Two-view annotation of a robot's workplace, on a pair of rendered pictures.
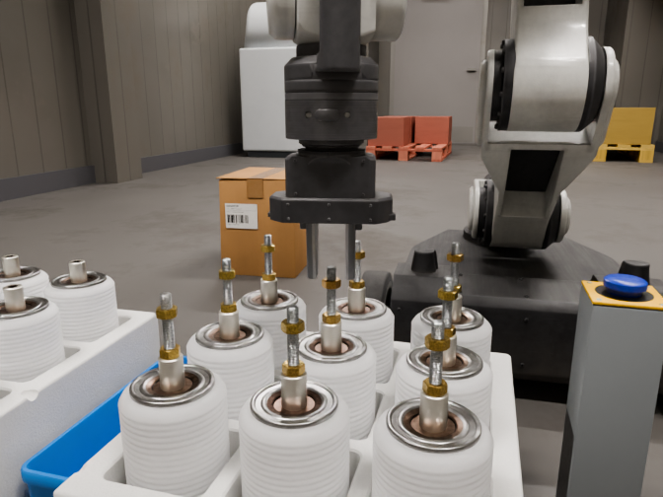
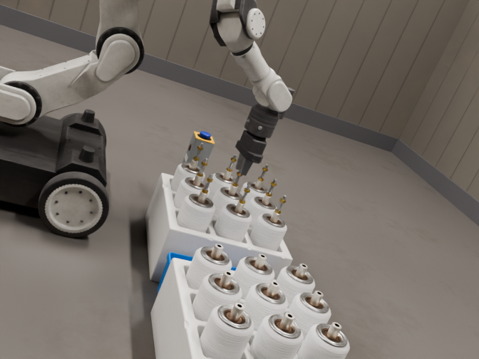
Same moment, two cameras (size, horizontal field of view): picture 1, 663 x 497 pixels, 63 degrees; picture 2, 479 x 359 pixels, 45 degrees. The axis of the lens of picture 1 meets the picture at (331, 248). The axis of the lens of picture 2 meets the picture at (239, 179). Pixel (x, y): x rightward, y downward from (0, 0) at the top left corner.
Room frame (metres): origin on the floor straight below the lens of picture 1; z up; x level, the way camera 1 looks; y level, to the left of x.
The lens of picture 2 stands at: (1.50, 1.40, 0.90)
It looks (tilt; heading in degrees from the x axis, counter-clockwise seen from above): 19 degrees down; 235
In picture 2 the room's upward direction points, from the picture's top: 23 degrees clockwise
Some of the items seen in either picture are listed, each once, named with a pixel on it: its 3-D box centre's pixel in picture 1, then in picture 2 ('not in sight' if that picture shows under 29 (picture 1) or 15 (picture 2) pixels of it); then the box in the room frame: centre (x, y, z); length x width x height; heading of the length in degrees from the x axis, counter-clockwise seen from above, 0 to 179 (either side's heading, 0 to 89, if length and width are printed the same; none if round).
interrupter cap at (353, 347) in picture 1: (331, 347); (231, 194); (0.53, 0.00, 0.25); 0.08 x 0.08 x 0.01
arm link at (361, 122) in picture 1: (331, 157); (254, 137); (0.53, 0.00, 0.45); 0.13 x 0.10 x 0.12; 85
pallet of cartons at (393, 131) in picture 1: (412, 136); not in sight; (5.92, -0.87, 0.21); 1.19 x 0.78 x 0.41; 165
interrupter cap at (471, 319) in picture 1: (451, 318); (192, 169); (0.61, -0.15, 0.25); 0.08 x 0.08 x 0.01
